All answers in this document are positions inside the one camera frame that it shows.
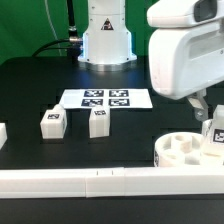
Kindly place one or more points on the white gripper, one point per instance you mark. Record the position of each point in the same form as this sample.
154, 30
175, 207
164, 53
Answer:
185, 61

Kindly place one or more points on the white round stool seat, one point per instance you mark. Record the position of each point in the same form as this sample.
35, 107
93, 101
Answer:
185, 149

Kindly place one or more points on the white sheet with tags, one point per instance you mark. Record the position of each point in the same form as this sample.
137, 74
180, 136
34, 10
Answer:
114, 98

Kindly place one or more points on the white front barrier rail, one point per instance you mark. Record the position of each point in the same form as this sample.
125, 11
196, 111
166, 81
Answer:
107, 182

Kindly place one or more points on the white barrier rail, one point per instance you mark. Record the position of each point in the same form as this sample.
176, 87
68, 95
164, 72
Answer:
3, 134
107, 182

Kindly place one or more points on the white left barrier rail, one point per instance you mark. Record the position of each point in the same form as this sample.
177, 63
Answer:
3, 134

